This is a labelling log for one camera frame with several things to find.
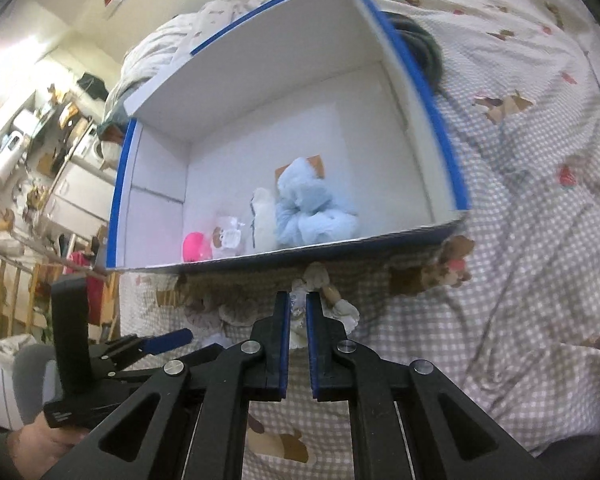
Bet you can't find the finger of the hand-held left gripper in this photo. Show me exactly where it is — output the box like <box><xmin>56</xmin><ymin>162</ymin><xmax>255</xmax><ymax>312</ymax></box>
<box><xmin>100</xmin><ymin>328</ymin><xmax>195</xmax><ymax>362</ymax></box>

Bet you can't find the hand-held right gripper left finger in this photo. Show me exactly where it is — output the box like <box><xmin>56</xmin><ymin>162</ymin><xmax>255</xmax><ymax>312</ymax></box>
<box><xmin>50</xmin><ymin>291</ymin><xmax>292</xmax><ymax>480</ymax></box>

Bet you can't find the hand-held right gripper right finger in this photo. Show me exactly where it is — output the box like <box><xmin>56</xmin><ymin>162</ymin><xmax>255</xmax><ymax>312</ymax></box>
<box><xmin>305</xmin><ymin>291</ymin><xmax>536</xmax><ymax>480</ymax></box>

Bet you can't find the white lace cloth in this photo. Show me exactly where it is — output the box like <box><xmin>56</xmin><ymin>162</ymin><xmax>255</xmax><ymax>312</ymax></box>
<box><xmin>289</xmin><ymin>262</ymin><xmax>362</xmax><ymax>350</ymax></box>
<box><xmin>182</xmin><ymin>287</ymin><xmax>253</xmax><ymax>333</ymax></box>

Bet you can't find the pink soft item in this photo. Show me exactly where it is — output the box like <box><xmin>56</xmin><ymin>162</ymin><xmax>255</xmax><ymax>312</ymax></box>
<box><xmin>182</xmin><ymin>231</ymin><xmax>214</xmax><ymax>264</ymax></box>

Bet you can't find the clear plastic cup toy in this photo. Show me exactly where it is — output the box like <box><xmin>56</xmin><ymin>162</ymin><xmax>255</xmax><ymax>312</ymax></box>
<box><xmin>211</xmin><ymin>215</ymin><xmax>247</xmax><ymax>259</ymax></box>

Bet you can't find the white plush ball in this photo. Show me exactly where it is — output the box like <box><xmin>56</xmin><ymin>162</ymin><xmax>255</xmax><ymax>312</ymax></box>
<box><xmin>249</xmin><ymin>187</ymin><xmax>279</xmax><ymax>254</ymax></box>

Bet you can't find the light blue plush toy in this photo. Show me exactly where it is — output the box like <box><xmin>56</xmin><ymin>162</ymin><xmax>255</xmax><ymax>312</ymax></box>
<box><xmin>274</xmin><ymin>157</ymin><xmax>359</xmax><ymax>250</ymax></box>

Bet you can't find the blue cardboard box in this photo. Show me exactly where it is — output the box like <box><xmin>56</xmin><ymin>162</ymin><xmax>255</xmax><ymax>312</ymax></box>
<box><xmin>105</xmin><ymin>0</ymin><xmax>471</xmax><ymax>276</ymax></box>

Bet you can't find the person's left hand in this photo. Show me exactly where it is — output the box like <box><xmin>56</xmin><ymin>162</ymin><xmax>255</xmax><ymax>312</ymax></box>
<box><xmin>5</xmin><ymin>412</ymin><xmax>89</xmax><ymax>480</ymax></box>

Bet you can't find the white kitchen base cabinet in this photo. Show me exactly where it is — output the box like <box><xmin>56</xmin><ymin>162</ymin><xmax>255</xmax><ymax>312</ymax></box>
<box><xmin>44</xmin><ymin>160</ymin><xmax>119</xmax><ymax>242</ymax></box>

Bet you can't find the white washing machine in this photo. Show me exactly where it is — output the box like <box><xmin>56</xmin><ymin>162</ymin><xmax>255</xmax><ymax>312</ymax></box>
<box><xmin>79</xmin><ymin>132</ymin><xmax>119</xmax><ymax>173</ymax></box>

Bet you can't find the black hanging bag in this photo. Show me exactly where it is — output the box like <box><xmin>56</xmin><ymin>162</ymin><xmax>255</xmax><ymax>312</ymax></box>
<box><xmin>77</xmin><ymin>72</ymin><xmax>109</xmax><ymax>99</ymax></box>

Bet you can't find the dark cloth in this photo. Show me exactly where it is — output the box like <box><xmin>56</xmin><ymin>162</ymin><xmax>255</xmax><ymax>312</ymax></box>
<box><xmin>386</xmin><ymin>10</ymin><xmax>447</xmax><ymax>95</ymax></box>

